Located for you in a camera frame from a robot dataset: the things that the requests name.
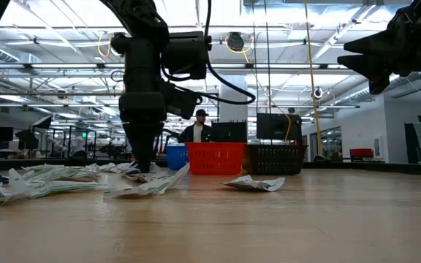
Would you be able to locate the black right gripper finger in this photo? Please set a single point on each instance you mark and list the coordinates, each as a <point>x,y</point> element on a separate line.
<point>378,71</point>
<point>375,45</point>

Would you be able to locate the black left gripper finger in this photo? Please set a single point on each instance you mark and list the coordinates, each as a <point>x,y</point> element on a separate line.
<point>143,146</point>

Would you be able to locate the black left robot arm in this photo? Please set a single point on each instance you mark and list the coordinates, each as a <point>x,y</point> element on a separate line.
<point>141,65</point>

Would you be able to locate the white blue-print packet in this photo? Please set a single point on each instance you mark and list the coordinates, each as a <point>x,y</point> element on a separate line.
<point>15,180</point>
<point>121,168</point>
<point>2,179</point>
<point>93,168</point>
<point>254,184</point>

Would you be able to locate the blue plastic basket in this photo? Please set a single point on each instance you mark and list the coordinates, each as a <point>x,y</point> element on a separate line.
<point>177,157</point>

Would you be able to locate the person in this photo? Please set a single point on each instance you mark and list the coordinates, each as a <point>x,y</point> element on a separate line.
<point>196,133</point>

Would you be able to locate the red plastic basket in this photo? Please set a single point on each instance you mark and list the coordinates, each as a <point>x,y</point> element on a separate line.
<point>216,159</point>

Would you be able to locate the dark standing panel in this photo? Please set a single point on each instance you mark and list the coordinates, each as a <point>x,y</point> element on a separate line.
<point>411,142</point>

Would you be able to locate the red storage bin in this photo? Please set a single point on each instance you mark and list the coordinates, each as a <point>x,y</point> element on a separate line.
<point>361,152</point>

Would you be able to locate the overhead light bar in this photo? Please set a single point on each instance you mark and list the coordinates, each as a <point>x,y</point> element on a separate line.
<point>68,66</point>

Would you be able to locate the white building column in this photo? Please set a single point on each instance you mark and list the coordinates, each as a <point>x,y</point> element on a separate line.
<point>234,113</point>

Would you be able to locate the black studio lamp shade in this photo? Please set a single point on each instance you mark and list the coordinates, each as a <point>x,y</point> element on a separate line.
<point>42,122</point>

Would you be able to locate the black hanging monitor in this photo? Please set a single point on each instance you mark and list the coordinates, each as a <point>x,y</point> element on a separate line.
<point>278,126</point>

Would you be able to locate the black plastic basket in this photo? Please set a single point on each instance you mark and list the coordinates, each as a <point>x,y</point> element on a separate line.
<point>276,159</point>

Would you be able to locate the silver ventilation duct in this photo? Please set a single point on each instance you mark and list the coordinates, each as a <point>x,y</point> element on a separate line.
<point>353,95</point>

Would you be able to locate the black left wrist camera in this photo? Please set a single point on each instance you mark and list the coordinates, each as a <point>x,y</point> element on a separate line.
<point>181,104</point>

